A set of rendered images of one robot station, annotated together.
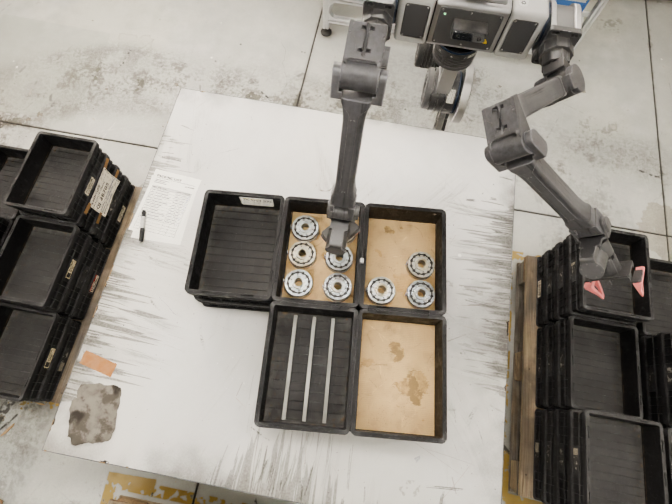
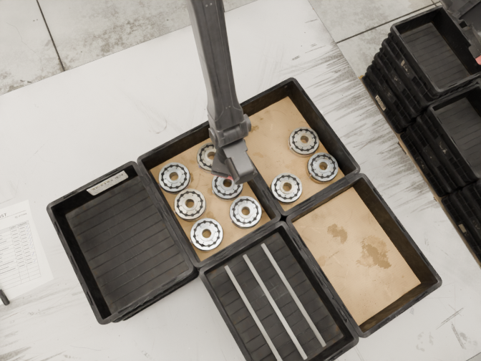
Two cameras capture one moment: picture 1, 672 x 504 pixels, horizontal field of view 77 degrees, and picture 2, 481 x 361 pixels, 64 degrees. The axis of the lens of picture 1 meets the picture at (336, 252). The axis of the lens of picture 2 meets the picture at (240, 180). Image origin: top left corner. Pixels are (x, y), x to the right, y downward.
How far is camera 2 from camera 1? 39 cm
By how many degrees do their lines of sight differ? 12
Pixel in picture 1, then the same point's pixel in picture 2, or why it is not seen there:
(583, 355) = (453, 132)
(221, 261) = (113, 266)
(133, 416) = not seen: outside the picture
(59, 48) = not seen: outside the picture
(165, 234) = (29, 278)
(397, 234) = (262, 127)
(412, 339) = (343, 212)
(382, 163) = (196, 72)
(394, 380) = (354, 260)
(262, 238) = (138, 215)
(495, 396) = (432, 211)
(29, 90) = not seen: outside the picture
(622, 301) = (456, 69)
